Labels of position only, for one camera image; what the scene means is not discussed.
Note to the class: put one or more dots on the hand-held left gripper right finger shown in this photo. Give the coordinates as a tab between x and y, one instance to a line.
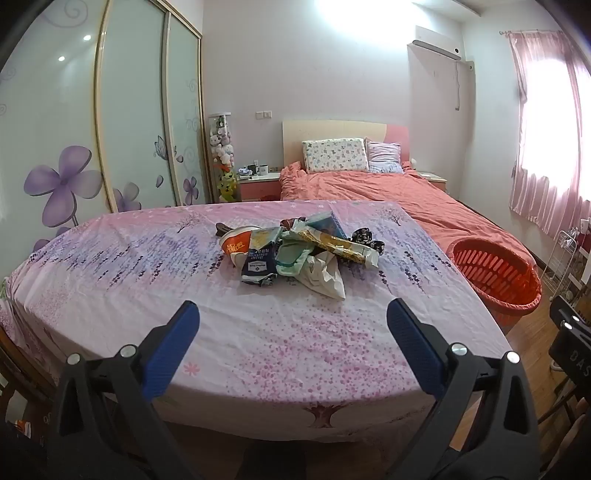
415	350

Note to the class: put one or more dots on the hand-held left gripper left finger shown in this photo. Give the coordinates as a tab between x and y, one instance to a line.
173	350

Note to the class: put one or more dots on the orange plastic laundry basket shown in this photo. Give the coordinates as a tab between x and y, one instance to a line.
489	286

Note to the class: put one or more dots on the light blue patterned packet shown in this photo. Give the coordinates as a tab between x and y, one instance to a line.
326	224

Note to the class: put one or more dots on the wooden chair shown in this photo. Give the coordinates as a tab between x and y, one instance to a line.
561	415

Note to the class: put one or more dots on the pink floral table cloth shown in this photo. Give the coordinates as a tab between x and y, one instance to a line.
138	286

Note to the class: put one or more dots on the white paper bag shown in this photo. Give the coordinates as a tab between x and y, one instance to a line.
328	282

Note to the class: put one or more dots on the dark blue snack packet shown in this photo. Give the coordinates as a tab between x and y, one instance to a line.
258	266

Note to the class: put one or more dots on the dark grey garment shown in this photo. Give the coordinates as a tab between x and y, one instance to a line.
365	238

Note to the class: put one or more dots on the orange snack cup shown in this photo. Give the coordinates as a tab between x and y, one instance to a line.
236	244

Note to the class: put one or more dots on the yellow snack wrapper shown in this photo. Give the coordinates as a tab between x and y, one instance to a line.
342	249

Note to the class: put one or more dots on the green and white packet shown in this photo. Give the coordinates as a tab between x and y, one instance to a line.
291	258

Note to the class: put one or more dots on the coral duvet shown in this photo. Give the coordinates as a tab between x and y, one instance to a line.
378	194

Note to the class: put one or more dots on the pink nightstand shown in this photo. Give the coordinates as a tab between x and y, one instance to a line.
434	181
258	189

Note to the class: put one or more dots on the striped pink pillow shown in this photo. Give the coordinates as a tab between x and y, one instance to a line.
384	158

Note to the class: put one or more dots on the white mug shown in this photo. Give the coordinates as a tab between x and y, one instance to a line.
262	170

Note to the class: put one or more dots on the clear tube of plush toys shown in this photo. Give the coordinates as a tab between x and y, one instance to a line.
223	152

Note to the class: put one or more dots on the floral white pillow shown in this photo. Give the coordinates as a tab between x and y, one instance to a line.
334	156

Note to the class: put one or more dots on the pink curtain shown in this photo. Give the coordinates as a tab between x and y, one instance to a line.
545	138

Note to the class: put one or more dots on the beige and pink headboard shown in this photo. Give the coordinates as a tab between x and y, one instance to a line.
332	130

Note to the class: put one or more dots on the flower print sliding wardrobe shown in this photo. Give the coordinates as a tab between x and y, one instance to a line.
69	138

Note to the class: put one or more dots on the air conditioner pipe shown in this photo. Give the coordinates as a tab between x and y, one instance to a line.
464	78

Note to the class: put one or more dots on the white air conditioner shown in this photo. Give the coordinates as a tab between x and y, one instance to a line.
436	44

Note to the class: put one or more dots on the white wall switch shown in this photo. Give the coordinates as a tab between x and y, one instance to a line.
263	114

